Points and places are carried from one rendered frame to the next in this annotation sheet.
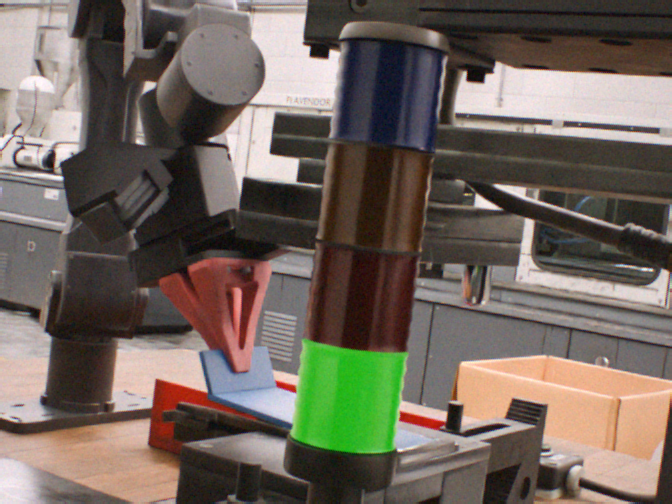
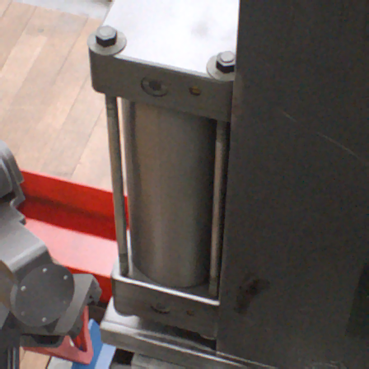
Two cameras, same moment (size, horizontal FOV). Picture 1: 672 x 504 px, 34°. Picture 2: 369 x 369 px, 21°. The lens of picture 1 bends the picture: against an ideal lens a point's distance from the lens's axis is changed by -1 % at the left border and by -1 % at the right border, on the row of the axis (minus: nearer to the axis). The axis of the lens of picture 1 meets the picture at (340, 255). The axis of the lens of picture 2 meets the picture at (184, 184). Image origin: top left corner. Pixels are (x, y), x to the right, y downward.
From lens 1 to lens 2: 0.82 m
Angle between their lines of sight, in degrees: 51
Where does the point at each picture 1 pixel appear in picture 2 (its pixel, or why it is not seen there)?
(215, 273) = (65, 349)
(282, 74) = not seen: outside the picture
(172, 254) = (27, 340)
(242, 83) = (61, 296)
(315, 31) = (125, 310)
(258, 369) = (95, 341)
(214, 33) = (30, 281)
